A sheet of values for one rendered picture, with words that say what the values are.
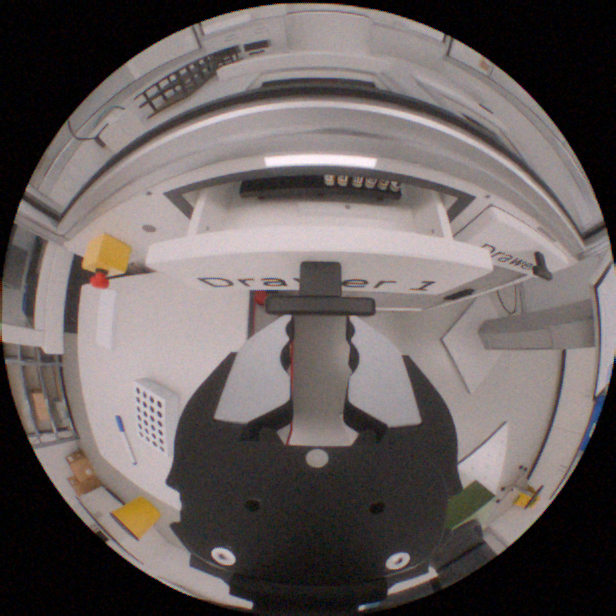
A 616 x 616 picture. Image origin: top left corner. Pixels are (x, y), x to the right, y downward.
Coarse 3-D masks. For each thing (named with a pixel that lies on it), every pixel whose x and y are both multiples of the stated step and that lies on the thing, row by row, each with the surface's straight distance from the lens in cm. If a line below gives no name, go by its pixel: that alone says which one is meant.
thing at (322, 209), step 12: (300, 204) 24; (312, 204) 24; (324, 204) 24; (336, 204) 24; (348, 204) 25; (360, 204) 25; (300, 216) 25; (324, 216) 25; (336, 216) 25; (348, 216) 25; (360, 216) 25; (372, 216) 25; (384, 216) 25
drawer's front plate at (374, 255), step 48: (192, 240) 16; (240, 240) 14; (288, 240) 13; (336, 240) 13; (384, 240) 14; (432, 240) 15; (240, 288) 24; (288, 288) 23; (384, 288) 23; (432, 288) 24
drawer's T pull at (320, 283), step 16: (304, 272) 14; (320, 272) 14; (336, 272) 14; (304, 288) 14; (320, 288) 14; (336, 288) 14; (272, 304) 14; (288, 304) 14; (304, 304) 14; (320, 304) 14; (336, 304) 14; (352, 304) 14; (368, 304) 14
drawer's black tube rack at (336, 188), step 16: (288, 176) 24; (304, 176) 24; (320, 176) 24; (336, 176) 24; (240, 192) 24; (256, 192) 24; (272, 192) 24; (288, 192) 24; (304, 192) 24; (320, 192) 24; (336, 192) 24; (352, 192) 24; (368, 192) 24; (384, 192) 24; (400, 192) 25
